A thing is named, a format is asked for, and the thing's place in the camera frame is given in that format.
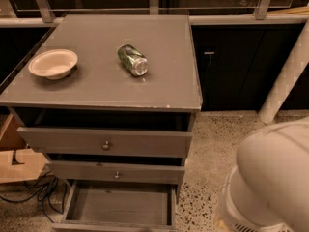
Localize grey drawer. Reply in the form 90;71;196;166
52;181;178;232
47;154;184;185
18;109;191;158

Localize metal window railing frame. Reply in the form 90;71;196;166
0;0;309;29

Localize white diagonal pillar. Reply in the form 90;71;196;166
258;21;309;124

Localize blue black floor cables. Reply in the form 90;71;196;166
0;171;69;224

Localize white paper bowl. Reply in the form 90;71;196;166
28;49;78;80

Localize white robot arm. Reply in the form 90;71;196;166
215;117;309;232

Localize green soda can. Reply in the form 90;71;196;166
117;44;148;76

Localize grey drawer cabinet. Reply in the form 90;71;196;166
0;14;204;205

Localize black low wall cabinet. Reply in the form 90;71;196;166
192;24;304;111

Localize grey bottom drawer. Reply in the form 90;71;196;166
52;181;178;232

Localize grey top drawer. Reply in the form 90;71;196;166
18;109;191;158

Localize grey middle drawer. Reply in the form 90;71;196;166
47;154;184;185

